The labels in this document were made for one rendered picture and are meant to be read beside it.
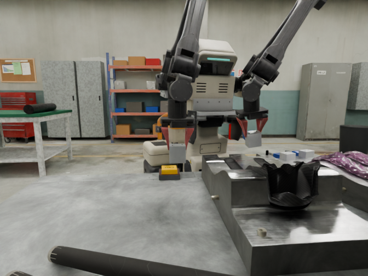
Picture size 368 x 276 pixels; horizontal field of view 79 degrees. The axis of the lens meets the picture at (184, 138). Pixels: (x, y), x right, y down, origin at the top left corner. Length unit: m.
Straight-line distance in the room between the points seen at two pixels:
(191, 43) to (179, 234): 0.51
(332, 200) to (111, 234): 0.51
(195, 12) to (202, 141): 0.64
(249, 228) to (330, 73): 6.38
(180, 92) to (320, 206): 0.42
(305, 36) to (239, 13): 1.83
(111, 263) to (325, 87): 6.50
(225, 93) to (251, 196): 0.76
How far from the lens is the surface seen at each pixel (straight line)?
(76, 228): 0.63
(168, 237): 0.55
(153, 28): 6.36
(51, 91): 6.59
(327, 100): 6.73
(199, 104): 1.11
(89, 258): 0.43
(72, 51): 6.76
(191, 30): 0.72
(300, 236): 0.49
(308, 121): 6.53
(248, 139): 0.86
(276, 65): 0.82
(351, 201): 0.82
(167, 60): 0.98
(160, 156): 1.38
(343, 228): 0.55
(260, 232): 0.46
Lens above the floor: 1.10
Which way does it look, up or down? 10 degrees down
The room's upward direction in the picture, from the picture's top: straight up
